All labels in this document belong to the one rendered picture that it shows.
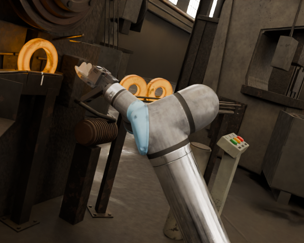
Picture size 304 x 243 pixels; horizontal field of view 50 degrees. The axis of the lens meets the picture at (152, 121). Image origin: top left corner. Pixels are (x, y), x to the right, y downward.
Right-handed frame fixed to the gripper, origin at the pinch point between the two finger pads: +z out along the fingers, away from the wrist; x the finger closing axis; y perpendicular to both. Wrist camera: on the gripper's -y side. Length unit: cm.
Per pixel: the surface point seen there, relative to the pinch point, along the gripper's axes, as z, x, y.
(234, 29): 31, -260, 62
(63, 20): 9.4, 9.7, 16.0
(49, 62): 8.5, 7.3, -2.9
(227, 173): -72, -50, -10
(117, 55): 132, -237, -36
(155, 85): -16.8, -43.3, 5.5
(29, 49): 8.3, 20.7, 1.5
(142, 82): -12.2, -36.6, 4.1
